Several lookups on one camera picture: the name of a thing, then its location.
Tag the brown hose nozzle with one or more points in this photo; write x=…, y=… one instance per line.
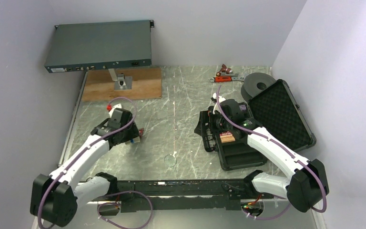
x=224, y=70

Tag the clear round dealer button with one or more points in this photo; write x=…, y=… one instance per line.
x=170, y=160

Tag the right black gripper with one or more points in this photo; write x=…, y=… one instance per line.
x=205, y=117

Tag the black poker set case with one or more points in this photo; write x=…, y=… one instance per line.
x=276, y=110

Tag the blue playing card box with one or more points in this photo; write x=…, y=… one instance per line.
x=135, y=140

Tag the grey filament spool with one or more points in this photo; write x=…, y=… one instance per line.
x=254, y=83

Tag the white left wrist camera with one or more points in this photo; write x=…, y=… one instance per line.
x=111, y=108

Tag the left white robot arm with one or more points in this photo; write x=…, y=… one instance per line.
x=69, y=180

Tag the red triangular dealer button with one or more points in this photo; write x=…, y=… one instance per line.
x=141, y=131

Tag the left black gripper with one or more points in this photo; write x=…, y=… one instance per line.
x=133, y=133

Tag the wooden base board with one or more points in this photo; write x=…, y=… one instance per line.
x=133, y=83

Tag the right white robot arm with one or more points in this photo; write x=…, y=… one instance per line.
x=287, y=174

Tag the dark green rack device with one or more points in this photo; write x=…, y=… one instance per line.
x=101, y=45

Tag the purple poker chip stack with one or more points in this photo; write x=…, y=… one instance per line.
x=243, y=108

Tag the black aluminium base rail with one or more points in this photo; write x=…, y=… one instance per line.
x=181, y=194

